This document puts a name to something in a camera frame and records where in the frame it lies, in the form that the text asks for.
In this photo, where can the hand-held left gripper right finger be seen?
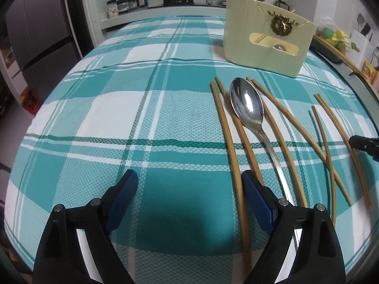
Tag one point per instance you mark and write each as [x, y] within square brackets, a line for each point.
[257, 204]

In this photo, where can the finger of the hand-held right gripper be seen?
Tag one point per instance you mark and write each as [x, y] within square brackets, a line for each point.
[365, 144]

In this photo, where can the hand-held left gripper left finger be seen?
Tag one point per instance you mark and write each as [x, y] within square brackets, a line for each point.
[127, 195]

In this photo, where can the group of wooden chopsticks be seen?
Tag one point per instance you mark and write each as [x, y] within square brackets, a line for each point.
[296, 123]

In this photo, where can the metal spoon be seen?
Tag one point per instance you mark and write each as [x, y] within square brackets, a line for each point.
[245, 103]

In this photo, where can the cream utensil holder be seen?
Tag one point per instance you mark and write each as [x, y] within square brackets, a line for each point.
[245, 35]

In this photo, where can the yellow packet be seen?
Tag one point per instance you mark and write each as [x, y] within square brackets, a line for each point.
[368, 71]

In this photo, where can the teal plaid tablecloth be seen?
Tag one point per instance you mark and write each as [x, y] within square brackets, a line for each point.
[118, 109]

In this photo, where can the wooden cutting board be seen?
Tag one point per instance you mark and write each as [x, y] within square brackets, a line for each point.
[340, 55]

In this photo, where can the white box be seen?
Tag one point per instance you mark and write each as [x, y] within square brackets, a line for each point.
[361, 46]

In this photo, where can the bag of colourful things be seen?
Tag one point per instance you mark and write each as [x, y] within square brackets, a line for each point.
[328, 32]

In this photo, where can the black spatula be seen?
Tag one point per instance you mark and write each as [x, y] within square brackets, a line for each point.
[363, 25]

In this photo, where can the glass jug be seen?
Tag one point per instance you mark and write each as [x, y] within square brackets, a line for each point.
[281, 3]

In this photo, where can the grey refrigerator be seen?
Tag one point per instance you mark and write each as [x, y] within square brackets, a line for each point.
[38, 35]

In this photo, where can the white label spice jar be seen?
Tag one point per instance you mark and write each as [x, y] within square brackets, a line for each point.
[112, 10]

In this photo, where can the dark spice jar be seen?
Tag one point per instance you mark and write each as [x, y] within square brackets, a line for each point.
[132, 3]
[122, 6]

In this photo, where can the gas stove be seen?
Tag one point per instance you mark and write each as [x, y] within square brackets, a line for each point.
[177, 0]

